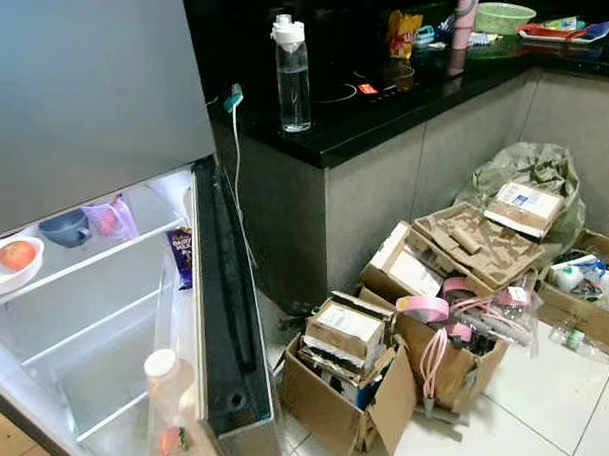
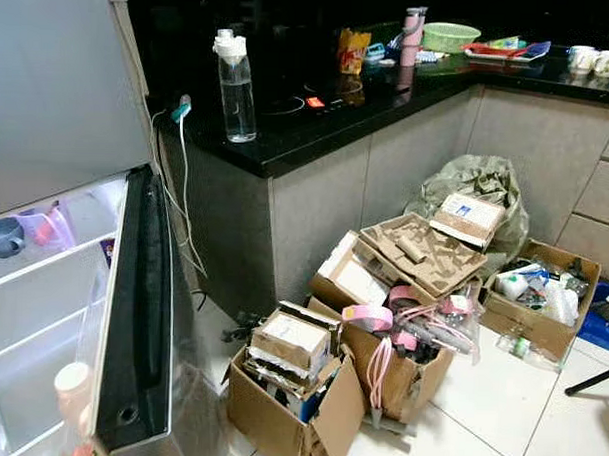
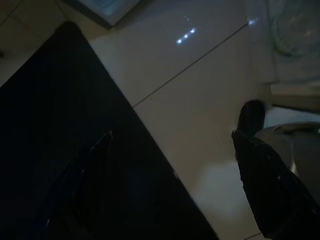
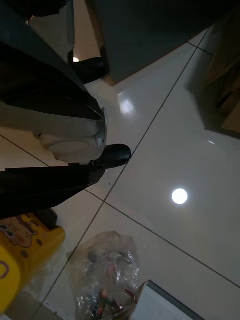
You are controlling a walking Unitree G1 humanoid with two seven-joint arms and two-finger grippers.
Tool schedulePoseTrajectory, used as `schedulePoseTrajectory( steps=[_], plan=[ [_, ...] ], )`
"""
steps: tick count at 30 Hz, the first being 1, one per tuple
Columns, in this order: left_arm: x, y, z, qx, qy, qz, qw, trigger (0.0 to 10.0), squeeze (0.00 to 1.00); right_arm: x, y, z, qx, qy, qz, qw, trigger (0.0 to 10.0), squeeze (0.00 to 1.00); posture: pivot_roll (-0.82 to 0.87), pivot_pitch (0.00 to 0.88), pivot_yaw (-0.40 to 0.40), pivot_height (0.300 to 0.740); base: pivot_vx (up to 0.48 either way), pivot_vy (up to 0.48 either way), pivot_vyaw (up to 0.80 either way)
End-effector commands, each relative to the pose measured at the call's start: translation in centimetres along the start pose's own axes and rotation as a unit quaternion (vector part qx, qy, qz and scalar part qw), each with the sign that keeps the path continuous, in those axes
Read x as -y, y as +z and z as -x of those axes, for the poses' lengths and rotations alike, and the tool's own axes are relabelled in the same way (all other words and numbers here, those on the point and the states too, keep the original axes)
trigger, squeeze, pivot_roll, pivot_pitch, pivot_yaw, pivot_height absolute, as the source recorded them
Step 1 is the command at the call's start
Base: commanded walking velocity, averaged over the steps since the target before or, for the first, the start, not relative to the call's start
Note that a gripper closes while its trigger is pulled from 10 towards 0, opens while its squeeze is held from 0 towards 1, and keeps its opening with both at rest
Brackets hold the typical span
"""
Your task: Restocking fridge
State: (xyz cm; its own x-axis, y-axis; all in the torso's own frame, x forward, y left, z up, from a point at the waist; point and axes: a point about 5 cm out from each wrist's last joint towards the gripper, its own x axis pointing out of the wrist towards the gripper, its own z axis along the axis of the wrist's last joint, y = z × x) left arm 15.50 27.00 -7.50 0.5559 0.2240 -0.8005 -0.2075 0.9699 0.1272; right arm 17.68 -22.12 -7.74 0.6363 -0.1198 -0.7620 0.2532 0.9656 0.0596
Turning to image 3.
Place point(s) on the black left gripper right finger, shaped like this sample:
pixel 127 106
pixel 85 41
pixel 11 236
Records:
pixel 270 185

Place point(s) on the silver robot left leg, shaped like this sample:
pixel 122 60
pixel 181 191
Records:
pixel 287 142

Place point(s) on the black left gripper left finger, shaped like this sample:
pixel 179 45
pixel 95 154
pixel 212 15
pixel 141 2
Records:
pixel 82 190

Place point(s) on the large black floor mat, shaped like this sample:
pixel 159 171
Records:
pixel 75 112

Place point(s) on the black robot left foot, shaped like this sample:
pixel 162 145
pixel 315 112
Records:
pixel 251 117

